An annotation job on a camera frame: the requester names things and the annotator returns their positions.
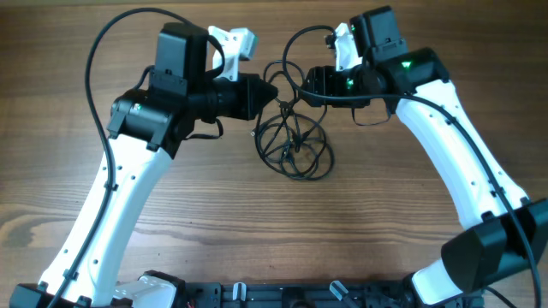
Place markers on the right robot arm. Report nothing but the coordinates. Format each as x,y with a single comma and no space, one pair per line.
503,231

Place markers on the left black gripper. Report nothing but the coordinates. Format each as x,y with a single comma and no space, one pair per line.
248,103

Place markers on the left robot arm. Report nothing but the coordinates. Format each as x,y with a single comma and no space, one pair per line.
195,77

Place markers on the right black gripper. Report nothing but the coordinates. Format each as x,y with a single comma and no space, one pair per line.
322,79

